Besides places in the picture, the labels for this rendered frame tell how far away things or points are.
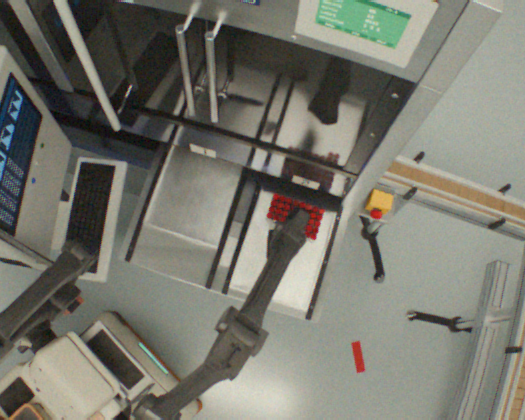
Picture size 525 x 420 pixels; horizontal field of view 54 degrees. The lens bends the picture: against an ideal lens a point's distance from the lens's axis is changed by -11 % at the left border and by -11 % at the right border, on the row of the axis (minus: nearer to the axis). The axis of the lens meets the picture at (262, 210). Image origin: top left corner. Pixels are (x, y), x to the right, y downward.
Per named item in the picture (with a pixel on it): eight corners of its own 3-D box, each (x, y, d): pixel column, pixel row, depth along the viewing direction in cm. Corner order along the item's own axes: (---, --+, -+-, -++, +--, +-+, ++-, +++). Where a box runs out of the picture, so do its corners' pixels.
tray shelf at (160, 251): (165, 132, 199) (165, 130, 198) (355, 191, 197) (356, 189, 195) (118, 259, 187) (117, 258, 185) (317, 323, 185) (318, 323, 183)
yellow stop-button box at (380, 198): (369, 189, 187) (374, 183, 180) (389, 196, 187) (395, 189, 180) (364, 210, 185) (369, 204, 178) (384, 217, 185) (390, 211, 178)
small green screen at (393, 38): (295, 28, 100) (308, -41, 80) (405, 64, 99) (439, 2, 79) (293, 33, 100) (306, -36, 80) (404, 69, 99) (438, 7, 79)
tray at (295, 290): (261, 191, 194) (262, 188, 190) (335, 215, 193) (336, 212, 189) (229, 287, 185) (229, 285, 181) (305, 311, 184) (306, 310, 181)
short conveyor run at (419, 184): (358, 190, 199) (368, 176, 184) (368, 151, 203) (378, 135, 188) (520, 245, 197) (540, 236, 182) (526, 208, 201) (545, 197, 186)
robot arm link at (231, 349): (210, 349, 113) (248, 376, 114) (231, 308, 124) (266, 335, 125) (127, 419, 138) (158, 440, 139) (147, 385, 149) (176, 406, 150)
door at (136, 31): (75, 88, 165) (17, -24, 108) (214, 126, 163) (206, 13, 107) (74, 90, 165) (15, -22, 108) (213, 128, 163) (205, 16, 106)
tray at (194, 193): (177, 134, 197) (177, 130, 194) (248, 155, 197) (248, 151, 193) (144, 224, 189) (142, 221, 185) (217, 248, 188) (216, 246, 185)
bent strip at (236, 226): (233, 224, 190) (233, 220, 185) (241, 227, 190) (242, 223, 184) (219, 264, 187) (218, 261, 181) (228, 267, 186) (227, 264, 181)
